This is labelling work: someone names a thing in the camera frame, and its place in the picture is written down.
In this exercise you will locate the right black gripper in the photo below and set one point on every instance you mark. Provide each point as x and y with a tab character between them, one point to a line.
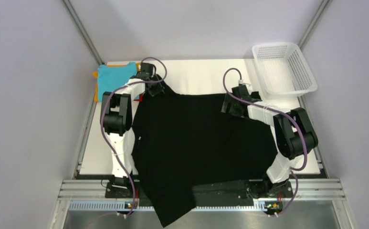
232	110

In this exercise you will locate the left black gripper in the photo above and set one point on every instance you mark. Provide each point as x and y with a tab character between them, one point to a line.
159	89

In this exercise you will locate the black t-shirt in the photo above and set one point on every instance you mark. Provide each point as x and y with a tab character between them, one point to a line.
186	140

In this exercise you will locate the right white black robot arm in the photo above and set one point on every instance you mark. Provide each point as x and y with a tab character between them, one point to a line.
294	134

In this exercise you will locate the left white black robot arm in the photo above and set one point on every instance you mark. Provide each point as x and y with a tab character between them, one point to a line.
117	117

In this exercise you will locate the folded cyan t-shirt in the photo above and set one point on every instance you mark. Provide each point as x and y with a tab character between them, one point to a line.
113	79

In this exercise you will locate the folded yellow t-shirt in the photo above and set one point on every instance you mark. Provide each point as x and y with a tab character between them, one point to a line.
95	91

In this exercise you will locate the white plastic basket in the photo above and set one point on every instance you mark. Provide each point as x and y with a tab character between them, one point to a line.
282	70

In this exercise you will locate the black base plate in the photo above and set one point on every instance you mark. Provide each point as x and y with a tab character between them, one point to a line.
226	194

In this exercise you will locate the white slotted cable duct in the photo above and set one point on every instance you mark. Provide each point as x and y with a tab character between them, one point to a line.
126	206

